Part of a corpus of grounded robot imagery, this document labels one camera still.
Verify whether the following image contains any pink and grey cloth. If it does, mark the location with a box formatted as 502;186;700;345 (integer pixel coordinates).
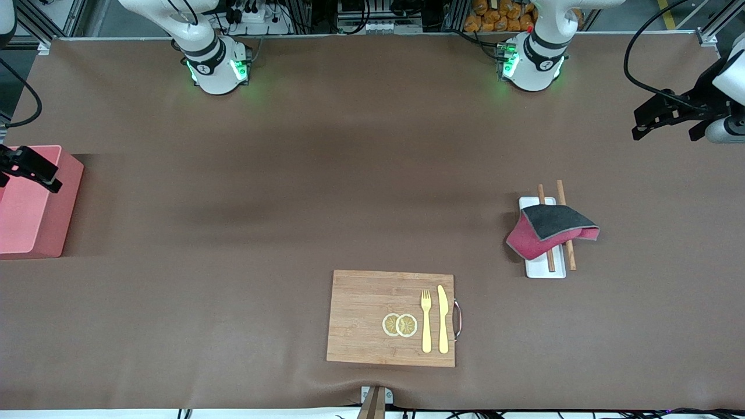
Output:
505;204;600;261

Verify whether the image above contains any pink plastic box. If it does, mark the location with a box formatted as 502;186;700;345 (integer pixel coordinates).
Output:
0;145;84;260

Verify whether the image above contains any brown wooden chopstick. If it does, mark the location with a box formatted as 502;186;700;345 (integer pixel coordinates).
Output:
537;184;556;273
556;179;577;271

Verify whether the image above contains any orange bread pile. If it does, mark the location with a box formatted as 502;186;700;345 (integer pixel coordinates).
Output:
464;0;537;33

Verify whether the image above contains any white rectangular tray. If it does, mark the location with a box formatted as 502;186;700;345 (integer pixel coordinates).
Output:
518;196;567;279

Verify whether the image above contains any large white power strip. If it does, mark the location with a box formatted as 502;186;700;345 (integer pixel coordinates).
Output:
224;0;292;35

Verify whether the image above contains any small white power strip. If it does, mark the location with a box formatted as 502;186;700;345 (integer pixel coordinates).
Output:
364;20;424;34

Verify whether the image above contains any yellow plastic knife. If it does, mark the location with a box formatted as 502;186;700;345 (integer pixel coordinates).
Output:
437;285;450;354

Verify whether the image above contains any yellow plastic fork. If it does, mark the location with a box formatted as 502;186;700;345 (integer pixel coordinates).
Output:
420;289;433;354

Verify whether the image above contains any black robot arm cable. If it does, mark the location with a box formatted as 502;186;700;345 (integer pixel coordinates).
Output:
624;0;708;97
0;57;42;129

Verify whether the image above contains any aluminium frame profile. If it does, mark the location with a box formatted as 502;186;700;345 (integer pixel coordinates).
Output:
696;0;745;47
12;0;54;56

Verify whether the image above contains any bamboo cutting board with handle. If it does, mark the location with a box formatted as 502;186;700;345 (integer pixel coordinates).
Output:
326;269;463;368

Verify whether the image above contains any grey metal bracket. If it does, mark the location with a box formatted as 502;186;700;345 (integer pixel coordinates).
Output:
361;386;394;406

